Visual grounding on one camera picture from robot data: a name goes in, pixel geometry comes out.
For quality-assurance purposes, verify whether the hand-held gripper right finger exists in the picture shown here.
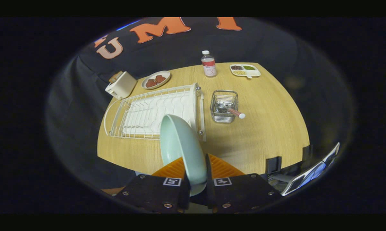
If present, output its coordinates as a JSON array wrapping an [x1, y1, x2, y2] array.
[[206, 153, 283, 214]]

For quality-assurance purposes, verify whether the clear plastic water bottle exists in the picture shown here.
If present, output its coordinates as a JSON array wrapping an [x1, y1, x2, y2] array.
[[201, 50, 218, 78]]

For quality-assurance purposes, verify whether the white toaster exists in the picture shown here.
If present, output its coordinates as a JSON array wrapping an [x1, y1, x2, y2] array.
[[105, 71, 137, 100]]

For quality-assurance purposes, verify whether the metal wire basket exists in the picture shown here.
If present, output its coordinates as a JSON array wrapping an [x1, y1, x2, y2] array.
[[210, 90, 239, 124]]

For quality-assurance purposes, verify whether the white wire dish rack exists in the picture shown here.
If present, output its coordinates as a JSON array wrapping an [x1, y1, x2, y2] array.
[[104, 83, 207, 142]]

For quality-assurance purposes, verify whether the spoon with pink white handle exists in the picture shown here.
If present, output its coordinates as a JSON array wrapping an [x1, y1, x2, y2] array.
[[219, 103, 246, 119]]

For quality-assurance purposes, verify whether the silver edged screen device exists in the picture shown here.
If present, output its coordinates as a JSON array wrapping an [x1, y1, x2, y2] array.
[[281, 142, 340, 196]]

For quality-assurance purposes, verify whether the white plate with meat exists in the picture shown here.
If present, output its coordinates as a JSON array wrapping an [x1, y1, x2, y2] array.
[[142, 71, 171, 90]]

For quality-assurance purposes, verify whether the light green plate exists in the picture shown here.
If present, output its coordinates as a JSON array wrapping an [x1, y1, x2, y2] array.
[[160, 114, 208, 197]]

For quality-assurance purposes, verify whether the white divided dish with beans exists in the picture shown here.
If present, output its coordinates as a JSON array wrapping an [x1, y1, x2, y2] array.
[[230, 64, 261, 79]]

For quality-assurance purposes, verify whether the black table clamp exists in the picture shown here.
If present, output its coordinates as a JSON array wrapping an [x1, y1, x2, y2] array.
[[265, 156, 282, 175], [302, 144, 313, 161]]

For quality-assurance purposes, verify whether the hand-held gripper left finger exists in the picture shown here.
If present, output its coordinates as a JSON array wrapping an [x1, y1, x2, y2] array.
[[116, 157, 191, 214]]

